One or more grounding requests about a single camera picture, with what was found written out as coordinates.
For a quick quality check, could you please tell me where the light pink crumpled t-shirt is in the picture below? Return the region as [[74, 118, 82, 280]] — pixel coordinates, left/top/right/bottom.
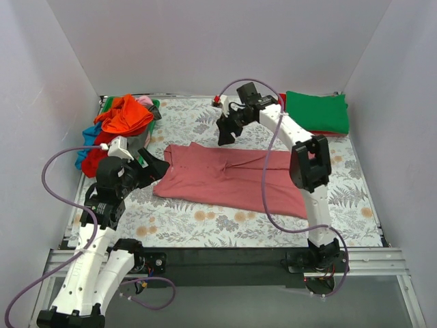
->
[[136, 96, 154, 107]]

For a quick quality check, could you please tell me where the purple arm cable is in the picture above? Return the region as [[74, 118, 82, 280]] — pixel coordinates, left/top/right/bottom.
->
[[213, 78, 350, 298], [3, 145, 177, 328]]

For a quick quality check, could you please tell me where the red crumpled t-shirt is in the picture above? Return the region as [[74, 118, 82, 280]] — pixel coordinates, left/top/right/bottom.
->
[[81, 131, 115, 178]]

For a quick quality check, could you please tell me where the red folded t-shirt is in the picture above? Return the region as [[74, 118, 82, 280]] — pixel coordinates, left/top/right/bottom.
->
[[277, 92, 337, 136]]

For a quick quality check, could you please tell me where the pink folded t-shirt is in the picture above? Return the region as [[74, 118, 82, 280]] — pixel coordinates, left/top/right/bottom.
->
[[313, 131, 348, 137]]

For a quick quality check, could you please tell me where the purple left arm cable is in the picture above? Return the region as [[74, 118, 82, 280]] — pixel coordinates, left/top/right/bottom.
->
[[3, 145, 177, 328]]

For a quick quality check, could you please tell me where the dusty rose t-shirt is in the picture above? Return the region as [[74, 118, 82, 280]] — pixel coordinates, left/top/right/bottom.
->
[[153, 143, 307, 219]]

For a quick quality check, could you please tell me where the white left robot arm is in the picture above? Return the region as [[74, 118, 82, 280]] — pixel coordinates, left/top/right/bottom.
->
[[37, 148, 169, 327]]

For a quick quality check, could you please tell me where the grey crumpled t-shirt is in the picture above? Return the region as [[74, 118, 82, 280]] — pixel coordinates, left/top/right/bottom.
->
[[127, 104, 162, 159]]

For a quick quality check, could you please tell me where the blue crumpled t-shirt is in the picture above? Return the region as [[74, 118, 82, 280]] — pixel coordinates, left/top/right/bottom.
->
[[74, 122, 102, 170]]

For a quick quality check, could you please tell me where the orange crumpled t-shirt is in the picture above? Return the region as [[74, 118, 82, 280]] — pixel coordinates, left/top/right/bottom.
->
[[94, 94, 154, 135]]

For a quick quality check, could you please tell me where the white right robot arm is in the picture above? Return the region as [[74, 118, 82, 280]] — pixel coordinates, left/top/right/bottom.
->
[[212, 79, 341, 272]]

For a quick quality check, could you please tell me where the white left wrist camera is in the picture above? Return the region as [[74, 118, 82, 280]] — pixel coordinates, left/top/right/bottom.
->
[[100, 136, 134, 162]]

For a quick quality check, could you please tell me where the green folded t-shirt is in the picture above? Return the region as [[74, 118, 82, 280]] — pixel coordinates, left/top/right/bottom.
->
[[285, 91, 350, 135]]

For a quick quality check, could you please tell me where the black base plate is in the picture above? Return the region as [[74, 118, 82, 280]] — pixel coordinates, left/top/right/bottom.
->
[[105, 247, 351, 291]]

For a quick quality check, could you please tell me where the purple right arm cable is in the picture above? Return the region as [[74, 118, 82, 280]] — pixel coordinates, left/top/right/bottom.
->
[[213, 78, 350, 298]]

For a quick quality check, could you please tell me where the aluminium frame rail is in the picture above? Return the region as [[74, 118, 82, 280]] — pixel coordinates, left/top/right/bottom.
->
[[301, 248, 427, 327]]

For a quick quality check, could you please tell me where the green plastic laundry tray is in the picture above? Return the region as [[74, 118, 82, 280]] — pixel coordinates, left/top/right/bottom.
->
[[102, 97, 161, 154]]

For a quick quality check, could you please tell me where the floral patterned table mat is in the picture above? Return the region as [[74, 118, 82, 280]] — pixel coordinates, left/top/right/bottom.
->
[[67, 96, 390, 249]]

